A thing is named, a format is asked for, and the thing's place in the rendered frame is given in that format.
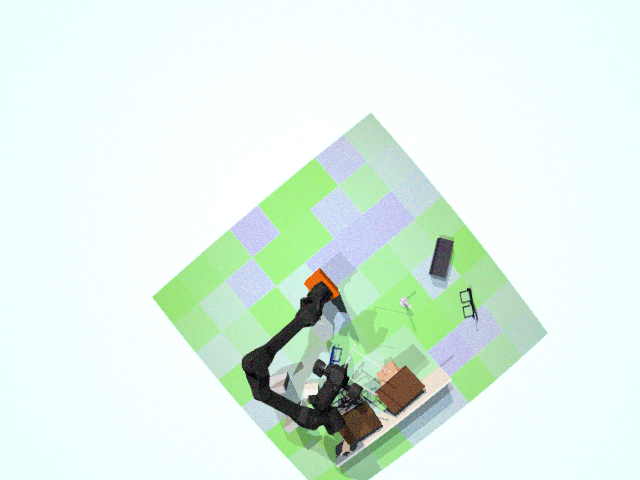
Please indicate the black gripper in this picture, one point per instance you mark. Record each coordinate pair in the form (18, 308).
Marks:
(353, 391)

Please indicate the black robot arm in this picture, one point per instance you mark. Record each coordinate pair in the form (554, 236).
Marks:
(256, 367)

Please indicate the black thin-framed glasses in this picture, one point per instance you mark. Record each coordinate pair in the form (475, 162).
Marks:
(469, 309)

